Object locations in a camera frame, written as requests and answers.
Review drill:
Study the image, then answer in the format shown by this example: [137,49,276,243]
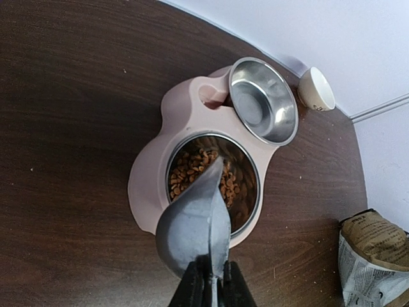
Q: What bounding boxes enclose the pink double pet feeder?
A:
[128,58,298,246]

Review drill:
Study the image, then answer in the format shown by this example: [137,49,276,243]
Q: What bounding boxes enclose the steel feeder bowl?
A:
[166,133,261,237]
[229,57,298,146]

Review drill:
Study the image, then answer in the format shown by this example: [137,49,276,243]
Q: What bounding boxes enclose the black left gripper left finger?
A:
[168,260,205,307]

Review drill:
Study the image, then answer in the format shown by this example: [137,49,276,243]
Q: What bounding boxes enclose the metal food scoop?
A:
[155,157,231,306]

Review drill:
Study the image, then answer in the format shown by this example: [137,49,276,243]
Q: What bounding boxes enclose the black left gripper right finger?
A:
[222,261,257,307]

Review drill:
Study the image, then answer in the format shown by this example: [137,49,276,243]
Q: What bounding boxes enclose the white floral ceramic bowl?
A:
[297,67,336,111]

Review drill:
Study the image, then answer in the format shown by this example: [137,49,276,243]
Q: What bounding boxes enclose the rear steel feeder bowl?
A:
[229,57,298,146]

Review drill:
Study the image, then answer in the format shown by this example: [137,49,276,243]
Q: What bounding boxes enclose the brown kibble pellets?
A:
[168,148,241,209]

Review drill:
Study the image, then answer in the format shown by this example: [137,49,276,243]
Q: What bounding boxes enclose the pet food bag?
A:
[338,209,408,306]

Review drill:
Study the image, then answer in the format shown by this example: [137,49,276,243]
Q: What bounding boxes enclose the front steel feeder bowl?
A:
[166,133,261,237]

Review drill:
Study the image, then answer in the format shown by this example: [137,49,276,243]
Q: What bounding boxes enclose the right aluminium frame post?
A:
[350,93,409,123]

